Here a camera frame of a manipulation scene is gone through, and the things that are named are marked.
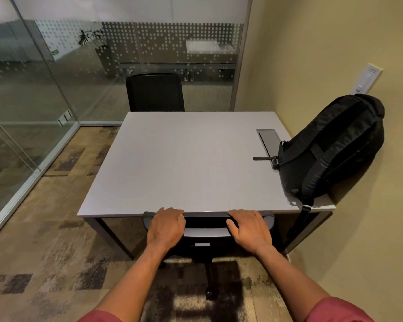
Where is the white desk behind glass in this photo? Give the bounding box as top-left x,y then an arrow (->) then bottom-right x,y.
185,39 -> 237,54

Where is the grey table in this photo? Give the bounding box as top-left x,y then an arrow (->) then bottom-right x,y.
77,111 -> 336,260

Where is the maroon sleeve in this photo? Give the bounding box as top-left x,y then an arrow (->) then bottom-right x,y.
77,310 -> 121,322
304,297 -> 375,322

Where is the black backpack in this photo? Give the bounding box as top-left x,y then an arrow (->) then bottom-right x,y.
253,93 -> 386,242

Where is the green potted plant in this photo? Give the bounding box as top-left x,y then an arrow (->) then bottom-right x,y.
77,28 -> 116,77

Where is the maroon right sleeve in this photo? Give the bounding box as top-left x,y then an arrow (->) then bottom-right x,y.
304,297 -> 375,322

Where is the metal glass door clamp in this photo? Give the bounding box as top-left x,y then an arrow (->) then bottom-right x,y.
57,110 -> 74,127

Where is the person's right forearm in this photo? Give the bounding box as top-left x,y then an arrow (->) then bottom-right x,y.
255,243 -> 330,322

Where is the white wall switch plate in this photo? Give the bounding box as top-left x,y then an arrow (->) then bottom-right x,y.
354,63 -> 383,95

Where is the grey table cable hatch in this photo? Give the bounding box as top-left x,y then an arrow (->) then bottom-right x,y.
256,128 -> 283,158

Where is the person's right hand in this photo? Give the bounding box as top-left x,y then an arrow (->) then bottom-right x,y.
226,209 -> 273,257

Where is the person's left hand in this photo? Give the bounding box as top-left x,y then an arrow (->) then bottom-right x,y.
146,207 -> 187,254

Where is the maroon left sleeve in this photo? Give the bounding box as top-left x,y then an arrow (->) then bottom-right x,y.
77,310 -> 121,322

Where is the black office chair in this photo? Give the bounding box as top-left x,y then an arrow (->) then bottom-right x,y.
125,72 -> 185,112
142,211 -> 276,301

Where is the person's left forearm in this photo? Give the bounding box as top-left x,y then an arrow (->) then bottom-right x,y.
92,243 -> 175,322

